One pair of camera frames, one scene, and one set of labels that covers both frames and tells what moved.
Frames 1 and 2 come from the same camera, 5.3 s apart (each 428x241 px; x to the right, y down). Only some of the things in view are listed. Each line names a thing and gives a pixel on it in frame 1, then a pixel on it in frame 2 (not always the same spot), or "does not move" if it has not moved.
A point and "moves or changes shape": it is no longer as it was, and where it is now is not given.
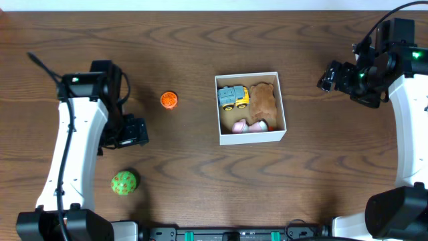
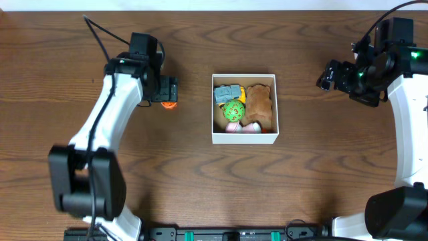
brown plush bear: [263, 105] moves or changes shape
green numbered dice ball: [124, 183] -> [233, 110]
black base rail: [231, 233] does not move
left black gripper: [134, 132] -> [166, 94]
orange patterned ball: [168, 100] does not move
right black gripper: [347, 70] does not move
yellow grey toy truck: [230, 96] moves or changes shape
